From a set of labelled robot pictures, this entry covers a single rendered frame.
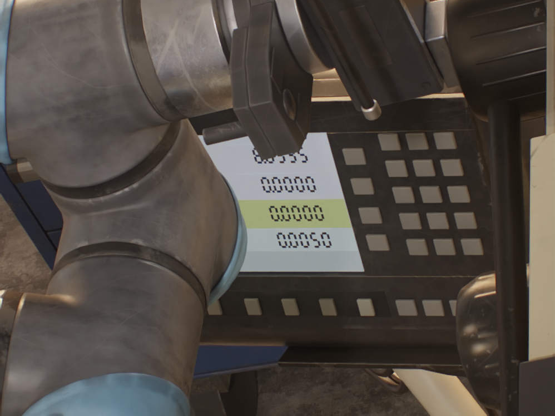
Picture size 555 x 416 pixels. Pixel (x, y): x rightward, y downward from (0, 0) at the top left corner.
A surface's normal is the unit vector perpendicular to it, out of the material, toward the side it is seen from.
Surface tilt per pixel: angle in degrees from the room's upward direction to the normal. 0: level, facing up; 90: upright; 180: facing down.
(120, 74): 65
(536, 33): 41
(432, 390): 54
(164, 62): 61
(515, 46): 49
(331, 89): 14
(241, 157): 71
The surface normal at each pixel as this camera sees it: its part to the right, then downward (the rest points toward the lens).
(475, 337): -0.69, -0.02
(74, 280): -0.50, -0.62
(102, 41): -0.32, 0.01
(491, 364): -0.26, 0.26
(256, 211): -0.40, 0.50
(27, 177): -0.11, 0.75
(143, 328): 0.45, -0.54
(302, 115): 0.93, -0.21
